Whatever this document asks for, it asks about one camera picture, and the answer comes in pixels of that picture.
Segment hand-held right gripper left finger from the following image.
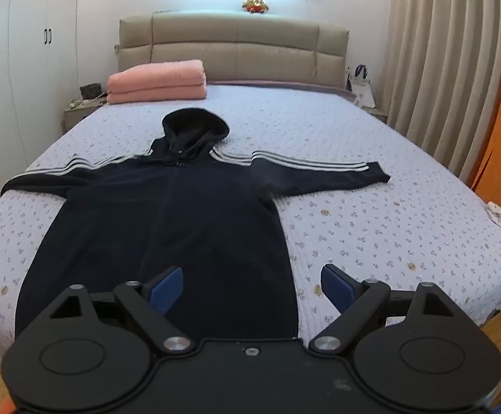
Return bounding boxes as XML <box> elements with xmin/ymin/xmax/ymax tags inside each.
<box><xmin>50</xmin><ymin>266</ymin><xmax>192</xmax><ymax>353</ymax></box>

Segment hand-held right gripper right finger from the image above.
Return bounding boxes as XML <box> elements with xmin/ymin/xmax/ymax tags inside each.
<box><xmin>309</xmin><ymin>263</ymin><xmax>450</xmax><ymax>353</ymax></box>

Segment black striped-sleeve hoodie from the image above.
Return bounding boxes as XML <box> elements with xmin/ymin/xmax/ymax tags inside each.
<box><xmin>0</xmin><ymin>109</ymin><xmax>392</xmax><ymax>342</ymax></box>

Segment bed with floral quilt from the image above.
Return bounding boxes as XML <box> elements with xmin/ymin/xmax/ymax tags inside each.
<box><xmin>0</xmin><ymin>83</ymin><xmax>501</xmax><ymax>374</ymax></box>

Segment grey nightstand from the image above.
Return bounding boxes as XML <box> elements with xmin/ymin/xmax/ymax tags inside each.
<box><xmin>63</xmin><ymin>95</ymin><xmax>109</xmax><ymax>132</ymax></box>

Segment white tote bag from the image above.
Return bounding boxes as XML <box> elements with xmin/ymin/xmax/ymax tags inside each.
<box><xmin>348</xmin><ymin>64</ymin><xmax>376</xmax><ymax>109</ymax></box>

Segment mauve bed sheet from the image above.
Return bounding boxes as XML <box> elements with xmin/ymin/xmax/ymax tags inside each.
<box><xmin>207</xmin><ymin>78</ymin><xmax>358</xmax><ymax>105</ymax></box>

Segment pink folded blanket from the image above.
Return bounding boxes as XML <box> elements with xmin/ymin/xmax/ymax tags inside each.
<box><xmin>106</xmin><ymin>59</ymin><xmax>208</xmax><ymax>105</ymax></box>

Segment beige curtain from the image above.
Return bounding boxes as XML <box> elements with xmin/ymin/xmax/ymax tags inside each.
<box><xmin>375</xmin><ymin>0</ymin><xmax>501</xmax><ymax>182</ymax></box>

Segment beige padded headboard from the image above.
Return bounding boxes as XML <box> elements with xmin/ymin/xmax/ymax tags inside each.
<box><xmin>118</xmin><ymin>12</ymin><xmax>350</xmax><ymax>92</ymax></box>

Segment white wardrobe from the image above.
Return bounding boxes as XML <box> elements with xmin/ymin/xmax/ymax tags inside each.
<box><xmin>0</xmin><ymin>0</ymin><xmax>84</xmax><ymax>229</ymax></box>

